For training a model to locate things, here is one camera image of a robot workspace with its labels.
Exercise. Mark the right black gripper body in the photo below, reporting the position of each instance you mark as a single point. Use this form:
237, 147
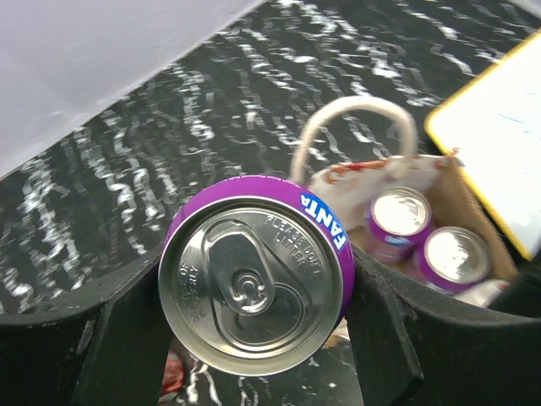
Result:
522, 297

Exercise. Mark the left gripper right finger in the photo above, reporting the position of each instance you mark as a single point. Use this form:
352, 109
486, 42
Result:
414, 346

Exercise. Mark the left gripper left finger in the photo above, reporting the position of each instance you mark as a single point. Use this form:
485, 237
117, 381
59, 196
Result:
105, 343

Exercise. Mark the red cola can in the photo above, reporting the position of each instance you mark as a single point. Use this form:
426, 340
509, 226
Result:
179, 363

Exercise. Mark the purple Fanta can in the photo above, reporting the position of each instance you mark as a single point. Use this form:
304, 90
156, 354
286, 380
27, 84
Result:
398, 219
255, 274
450, 260

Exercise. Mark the white whiteboard yellow rim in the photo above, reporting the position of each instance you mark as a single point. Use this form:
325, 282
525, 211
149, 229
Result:
494, 123

